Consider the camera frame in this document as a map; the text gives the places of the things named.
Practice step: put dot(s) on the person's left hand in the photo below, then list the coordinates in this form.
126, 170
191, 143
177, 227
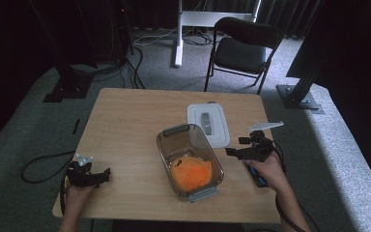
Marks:
77, 196

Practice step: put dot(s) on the white storage box lid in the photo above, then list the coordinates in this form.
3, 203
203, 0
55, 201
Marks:
215, 129

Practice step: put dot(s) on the black folding chair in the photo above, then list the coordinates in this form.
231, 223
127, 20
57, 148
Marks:
238, 54

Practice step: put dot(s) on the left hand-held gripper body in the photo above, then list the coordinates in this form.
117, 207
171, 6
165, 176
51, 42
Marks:
79, 175

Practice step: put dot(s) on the person's right hand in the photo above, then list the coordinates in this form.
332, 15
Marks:
269, 172

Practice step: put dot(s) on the black tape strip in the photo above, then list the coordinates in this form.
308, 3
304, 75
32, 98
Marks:
76, 126

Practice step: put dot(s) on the dark curtain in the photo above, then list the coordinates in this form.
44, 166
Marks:
154, 13

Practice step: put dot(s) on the white metal desk frame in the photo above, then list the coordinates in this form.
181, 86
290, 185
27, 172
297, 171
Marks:
178, 48

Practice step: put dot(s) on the orange plush mango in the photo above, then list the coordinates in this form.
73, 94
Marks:
191, 174

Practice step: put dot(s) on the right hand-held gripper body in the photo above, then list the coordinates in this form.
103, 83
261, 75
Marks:
261, 150

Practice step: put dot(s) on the black stand with grey base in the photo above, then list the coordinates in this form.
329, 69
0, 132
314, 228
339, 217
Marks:
298, 100

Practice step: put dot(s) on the dark equipment rack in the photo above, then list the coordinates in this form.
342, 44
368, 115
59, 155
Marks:
120, 32

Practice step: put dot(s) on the clear grey storage box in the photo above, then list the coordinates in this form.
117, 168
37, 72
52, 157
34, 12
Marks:
180, 145

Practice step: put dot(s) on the blue toy car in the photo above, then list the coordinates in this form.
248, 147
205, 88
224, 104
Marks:
259, 180

